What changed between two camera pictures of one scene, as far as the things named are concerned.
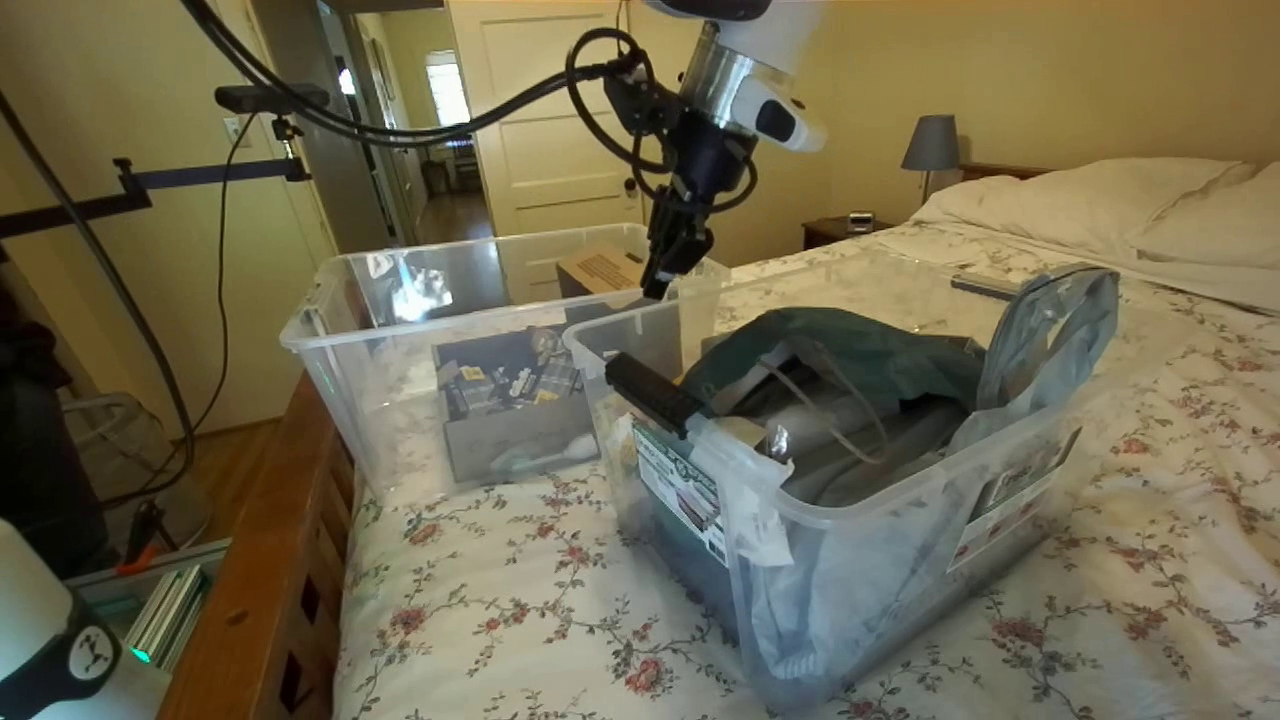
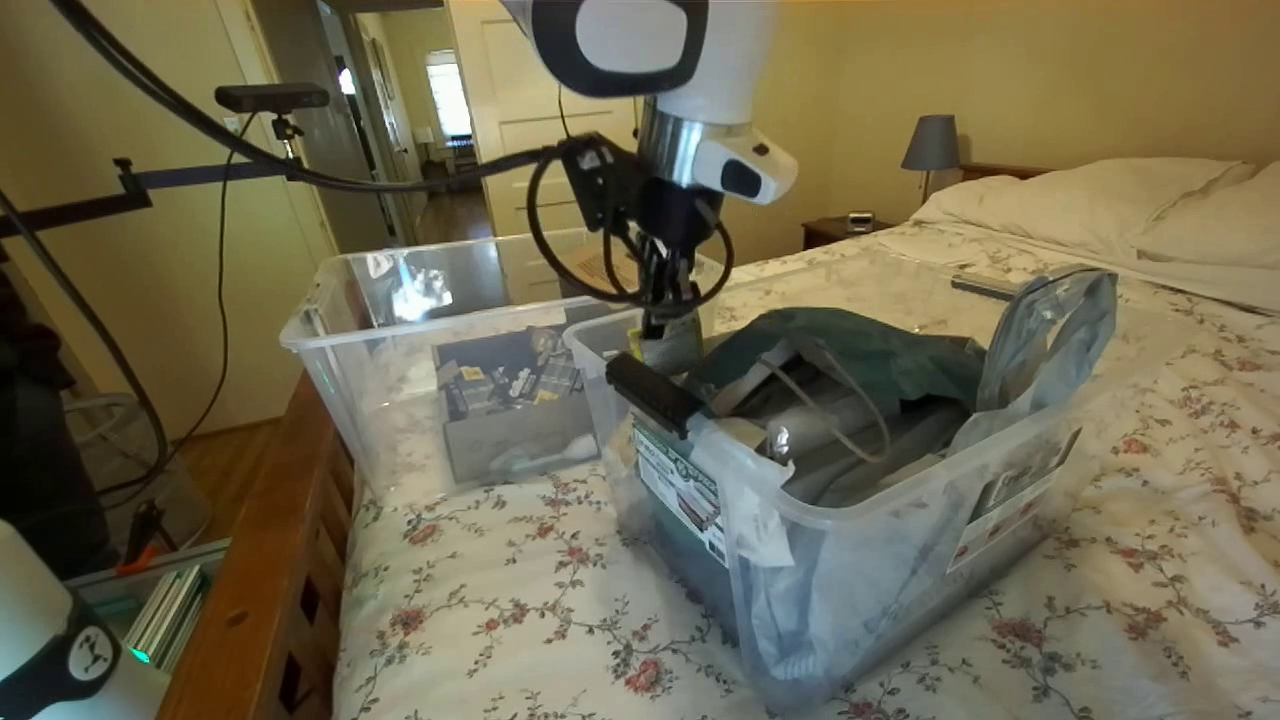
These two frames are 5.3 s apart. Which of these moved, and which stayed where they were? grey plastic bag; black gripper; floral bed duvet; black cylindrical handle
Moved: black gripper
Stayed: black cylindrical handle; floral bed duvet; grey plastic bag
